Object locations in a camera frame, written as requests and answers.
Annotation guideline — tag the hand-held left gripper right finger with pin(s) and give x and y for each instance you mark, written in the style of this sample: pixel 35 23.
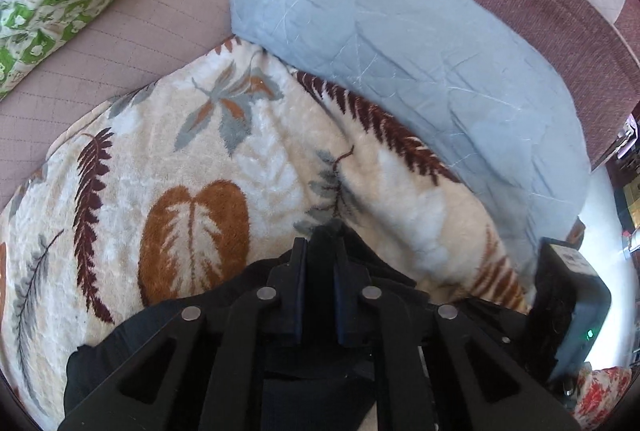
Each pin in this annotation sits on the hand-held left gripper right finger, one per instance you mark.
pixel 340 306

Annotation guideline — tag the red floral cloth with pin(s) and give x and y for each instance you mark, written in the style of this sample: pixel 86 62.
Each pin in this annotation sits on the red floral cloth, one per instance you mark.
pixel 600 391

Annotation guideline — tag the cluttered shelf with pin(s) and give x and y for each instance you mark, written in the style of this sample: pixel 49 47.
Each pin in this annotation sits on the cluttered shelf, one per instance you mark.
pixel 627 191

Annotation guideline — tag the leaf print plush blanket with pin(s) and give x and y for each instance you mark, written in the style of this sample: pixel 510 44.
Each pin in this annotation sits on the leaf print plush blanket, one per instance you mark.
pixel 280 171

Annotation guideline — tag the light blue pillow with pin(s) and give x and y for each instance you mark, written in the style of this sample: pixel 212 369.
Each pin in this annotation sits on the light blue pillow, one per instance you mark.
pixel 425 76

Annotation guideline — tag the black pants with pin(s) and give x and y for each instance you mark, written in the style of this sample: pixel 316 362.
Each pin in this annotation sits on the black pants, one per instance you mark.
pixel 115 341

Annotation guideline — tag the brown cloth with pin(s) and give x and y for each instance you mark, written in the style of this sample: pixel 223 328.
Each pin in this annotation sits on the brown cloth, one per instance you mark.
pixel 577 233

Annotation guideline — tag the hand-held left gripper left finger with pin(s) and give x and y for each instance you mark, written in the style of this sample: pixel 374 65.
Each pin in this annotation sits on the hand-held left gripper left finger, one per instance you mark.
pixel 299 311

